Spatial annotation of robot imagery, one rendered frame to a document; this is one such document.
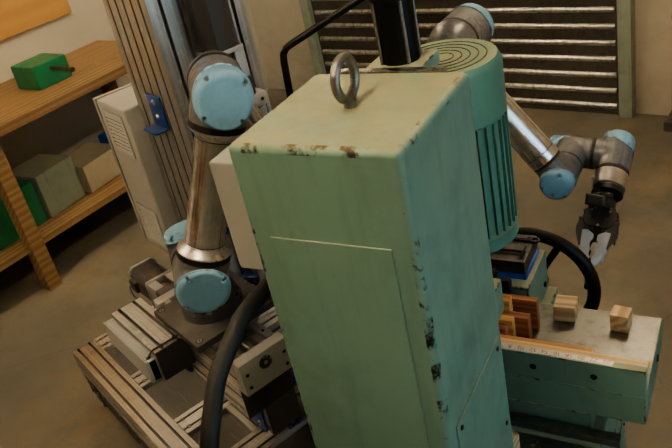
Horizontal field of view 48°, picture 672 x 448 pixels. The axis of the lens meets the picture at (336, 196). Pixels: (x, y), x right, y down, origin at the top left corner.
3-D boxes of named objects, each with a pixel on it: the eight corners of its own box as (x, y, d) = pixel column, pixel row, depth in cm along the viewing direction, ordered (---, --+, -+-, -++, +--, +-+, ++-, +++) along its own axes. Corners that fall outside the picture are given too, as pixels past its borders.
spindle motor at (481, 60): (531, 209, 130) (515, 34, 115) (501, 267, 117) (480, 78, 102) (435, 202, 138) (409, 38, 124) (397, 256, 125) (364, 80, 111)
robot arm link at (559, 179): (436, 24, 165) (586, 188, 168) (453, 8, 173) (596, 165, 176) (403, 56, 173) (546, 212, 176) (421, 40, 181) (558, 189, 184)
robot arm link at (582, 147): (542, 148, 180) (590, 153, 175) (554, 127, 189) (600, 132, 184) (542, 176, 184) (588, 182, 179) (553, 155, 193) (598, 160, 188)
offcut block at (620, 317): (628, 333, 136) (627, 318, 135) (610, 330, 138) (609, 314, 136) (632, 323, 138) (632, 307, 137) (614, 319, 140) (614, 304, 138)
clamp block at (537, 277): (550, 285, 157) (547, 249, 153) (534, 326, 147) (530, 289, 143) (481, 277, 165) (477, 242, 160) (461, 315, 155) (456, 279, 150)
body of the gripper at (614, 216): (616, 248, 174) (625, 203, 179) (614, 230, 167) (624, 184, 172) (581, 242, 177) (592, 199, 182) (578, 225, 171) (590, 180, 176)
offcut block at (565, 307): (554, 320, 143) (553, 306, 142) (557, 308, 146) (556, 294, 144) (575, 322, 141) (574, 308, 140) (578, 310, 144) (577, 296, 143)
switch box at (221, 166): (314, 232, 106) (288, 127, 98) (277, 273, 98) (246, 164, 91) (277, 228, 109) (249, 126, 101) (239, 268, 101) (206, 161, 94)
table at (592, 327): (670, 312, 148) (670, 287, 145) (647, 425, 125) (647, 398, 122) (388, 276, 177) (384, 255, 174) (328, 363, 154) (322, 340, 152)
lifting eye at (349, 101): (367, 96, 91) (357, 44, 88) (345, 117, 87) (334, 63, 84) (355, 96, 92) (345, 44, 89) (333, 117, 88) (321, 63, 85)
